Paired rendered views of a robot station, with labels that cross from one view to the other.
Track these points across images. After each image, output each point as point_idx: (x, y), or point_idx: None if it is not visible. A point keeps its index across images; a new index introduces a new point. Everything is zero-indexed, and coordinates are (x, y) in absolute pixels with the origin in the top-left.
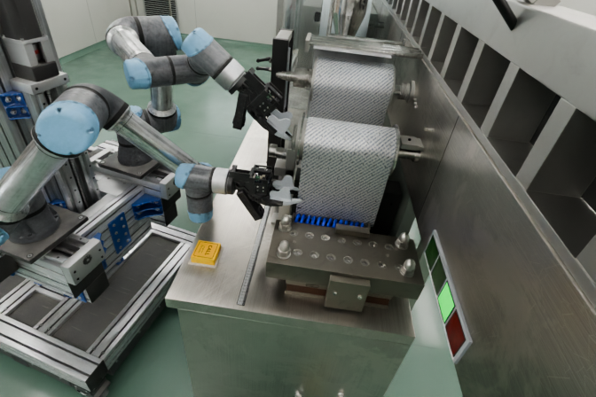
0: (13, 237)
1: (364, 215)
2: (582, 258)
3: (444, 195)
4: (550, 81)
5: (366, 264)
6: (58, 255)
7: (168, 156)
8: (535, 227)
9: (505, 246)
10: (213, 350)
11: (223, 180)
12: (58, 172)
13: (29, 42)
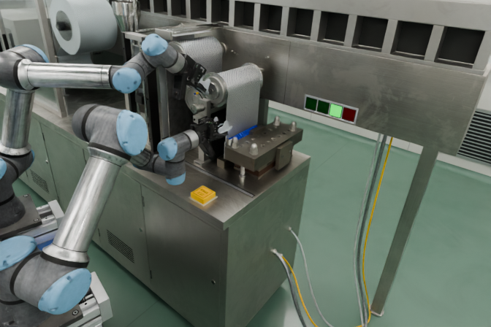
0: (39, 317)
1: (253, 121)
2: (383, 51)
3: (302, 77)
4: (341, 11)
5: (280, 136)
6: (82, 304)
7: None
8: (363, 54)
9: (354, 68)
10: (241, 251)
11: (196, 135)
12: None
13: None
